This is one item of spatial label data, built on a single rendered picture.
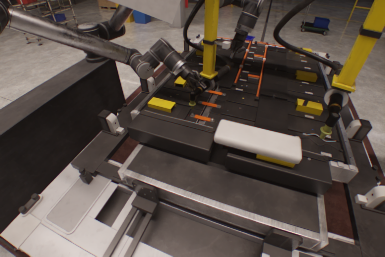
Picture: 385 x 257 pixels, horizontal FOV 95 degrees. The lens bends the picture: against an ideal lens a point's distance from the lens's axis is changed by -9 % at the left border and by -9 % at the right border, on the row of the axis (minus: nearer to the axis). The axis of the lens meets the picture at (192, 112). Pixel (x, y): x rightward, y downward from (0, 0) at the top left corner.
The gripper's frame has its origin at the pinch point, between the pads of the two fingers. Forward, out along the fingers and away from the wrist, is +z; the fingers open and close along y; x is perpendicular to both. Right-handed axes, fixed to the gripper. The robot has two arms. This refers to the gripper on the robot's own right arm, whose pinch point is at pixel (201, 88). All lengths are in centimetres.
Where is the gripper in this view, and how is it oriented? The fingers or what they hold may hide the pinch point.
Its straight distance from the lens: 114.8
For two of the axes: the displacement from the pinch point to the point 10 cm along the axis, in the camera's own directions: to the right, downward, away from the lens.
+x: -5.9, 5.2, -6.2
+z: 7.0, 7.1, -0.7
